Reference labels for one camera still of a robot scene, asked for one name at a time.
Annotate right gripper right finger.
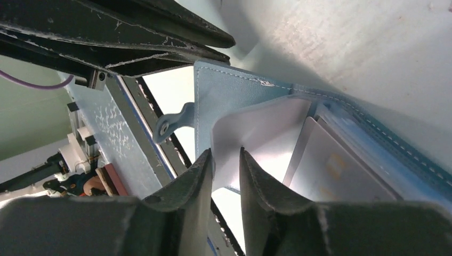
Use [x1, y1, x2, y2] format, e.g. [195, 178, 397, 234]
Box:
[239, 149, 451, 255]

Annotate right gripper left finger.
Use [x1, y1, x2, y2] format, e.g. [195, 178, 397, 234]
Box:
[1, 150, 213, 255]

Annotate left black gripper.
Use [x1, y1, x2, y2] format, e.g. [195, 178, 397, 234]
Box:
[1, 1, 230, 86]

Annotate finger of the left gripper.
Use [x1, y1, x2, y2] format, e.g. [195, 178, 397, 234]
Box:
[81, 1, 236, 49]

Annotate blue leather card holder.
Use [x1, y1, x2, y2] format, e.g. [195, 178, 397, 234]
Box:
[153, 61, 451, 209]

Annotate orange credit card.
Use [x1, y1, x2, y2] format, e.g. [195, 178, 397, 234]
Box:
[283, 117, 401, 202]

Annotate aluminium frame front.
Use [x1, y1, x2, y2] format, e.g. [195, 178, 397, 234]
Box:
[66, 76, 176, 198]

